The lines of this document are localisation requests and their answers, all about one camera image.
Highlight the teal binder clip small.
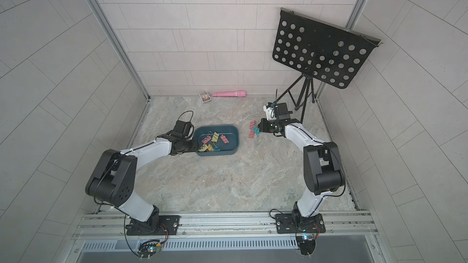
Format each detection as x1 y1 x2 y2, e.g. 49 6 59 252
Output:
252 126 260 135

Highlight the yellow binder clip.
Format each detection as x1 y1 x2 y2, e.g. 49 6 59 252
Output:
198 144 214 152
212 132 219 142

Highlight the teal plastic storage box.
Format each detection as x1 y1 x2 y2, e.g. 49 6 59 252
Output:
193 125 240 157

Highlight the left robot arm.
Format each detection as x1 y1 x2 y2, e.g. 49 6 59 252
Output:
85 133 197 235

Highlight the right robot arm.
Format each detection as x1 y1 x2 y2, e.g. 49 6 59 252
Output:
259 118 346 226

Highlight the small card box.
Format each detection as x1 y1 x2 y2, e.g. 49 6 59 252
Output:
199 91 212 103

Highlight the pink microphone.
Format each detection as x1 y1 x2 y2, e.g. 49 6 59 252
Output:
212 90 247 97

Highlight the black music stand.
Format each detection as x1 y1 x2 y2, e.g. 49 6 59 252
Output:
272 8 381 113

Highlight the left controller board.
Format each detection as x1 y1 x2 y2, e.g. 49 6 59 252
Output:
137 239 163 261

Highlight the controller board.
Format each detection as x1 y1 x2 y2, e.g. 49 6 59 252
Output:
296 234 316 256
137 239 163 261

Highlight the right controller board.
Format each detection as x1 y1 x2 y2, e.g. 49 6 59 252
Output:
296 234 316 256

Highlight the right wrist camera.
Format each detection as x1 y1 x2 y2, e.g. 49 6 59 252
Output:
263 103 293 121

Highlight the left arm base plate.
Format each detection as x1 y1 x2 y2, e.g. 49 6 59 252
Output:
124 215 181 236

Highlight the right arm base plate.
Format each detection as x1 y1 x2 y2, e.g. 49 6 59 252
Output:
274 213 326 235

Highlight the aluminium rail frame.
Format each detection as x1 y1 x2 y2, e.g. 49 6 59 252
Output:
72 211 378 240

